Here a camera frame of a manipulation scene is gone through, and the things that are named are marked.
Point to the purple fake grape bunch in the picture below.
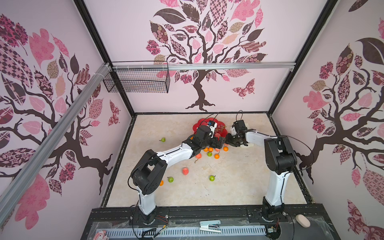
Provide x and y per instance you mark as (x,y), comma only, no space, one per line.
(222,130)

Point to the red flower fruit bowl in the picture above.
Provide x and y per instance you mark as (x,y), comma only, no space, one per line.
(203,122)

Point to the pink fake peach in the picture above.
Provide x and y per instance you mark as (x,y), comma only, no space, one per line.
(199,156)
(185,171)

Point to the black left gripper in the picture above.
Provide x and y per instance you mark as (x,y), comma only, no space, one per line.
(220,142)

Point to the black wire basket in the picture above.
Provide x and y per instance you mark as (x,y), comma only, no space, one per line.
(138,77)

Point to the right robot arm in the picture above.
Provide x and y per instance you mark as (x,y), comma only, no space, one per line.
(280,160)

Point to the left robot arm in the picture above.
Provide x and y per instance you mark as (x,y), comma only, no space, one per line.
(149,171)

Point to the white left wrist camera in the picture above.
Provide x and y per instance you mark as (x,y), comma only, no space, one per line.
(212,126)

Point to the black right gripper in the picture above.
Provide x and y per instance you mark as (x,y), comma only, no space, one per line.
(228,139)

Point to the white slotted cable duct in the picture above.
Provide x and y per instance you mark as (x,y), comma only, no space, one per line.
(226,231)

